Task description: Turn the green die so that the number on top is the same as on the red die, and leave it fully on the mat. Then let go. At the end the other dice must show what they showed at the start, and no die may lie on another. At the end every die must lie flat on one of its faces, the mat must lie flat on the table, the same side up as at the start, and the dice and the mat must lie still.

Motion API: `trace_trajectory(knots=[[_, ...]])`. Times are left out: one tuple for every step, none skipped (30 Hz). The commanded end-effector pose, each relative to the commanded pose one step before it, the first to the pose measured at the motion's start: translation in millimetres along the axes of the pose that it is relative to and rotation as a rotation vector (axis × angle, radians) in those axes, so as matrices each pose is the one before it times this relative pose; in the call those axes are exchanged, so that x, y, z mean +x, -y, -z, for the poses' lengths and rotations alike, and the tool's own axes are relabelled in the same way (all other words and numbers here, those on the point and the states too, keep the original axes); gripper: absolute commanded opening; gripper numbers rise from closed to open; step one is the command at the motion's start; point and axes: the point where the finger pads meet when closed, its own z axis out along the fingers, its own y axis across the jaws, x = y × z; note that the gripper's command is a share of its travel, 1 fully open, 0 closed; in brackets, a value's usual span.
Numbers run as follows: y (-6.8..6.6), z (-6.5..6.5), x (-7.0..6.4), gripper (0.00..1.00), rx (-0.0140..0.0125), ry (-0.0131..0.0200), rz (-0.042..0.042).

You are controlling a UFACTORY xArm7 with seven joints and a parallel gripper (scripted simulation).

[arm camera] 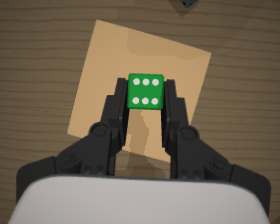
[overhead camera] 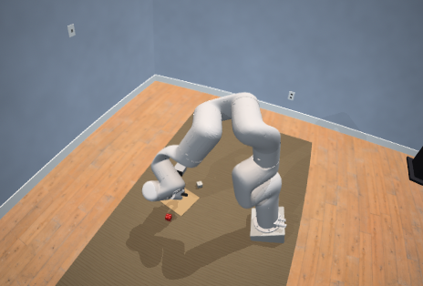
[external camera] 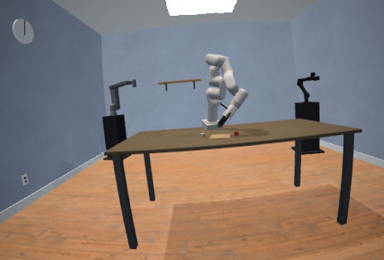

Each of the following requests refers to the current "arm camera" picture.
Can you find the green die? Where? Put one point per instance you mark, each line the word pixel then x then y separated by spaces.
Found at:
pixel 145 91

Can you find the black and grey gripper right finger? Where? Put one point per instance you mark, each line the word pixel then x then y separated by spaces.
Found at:
pixel 197 160

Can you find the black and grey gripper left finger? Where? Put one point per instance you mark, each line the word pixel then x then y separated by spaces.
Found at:
pixel 95 153

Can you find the tan square mat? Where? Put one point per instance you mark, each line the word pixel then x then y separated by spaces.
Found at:
pixel 115 52

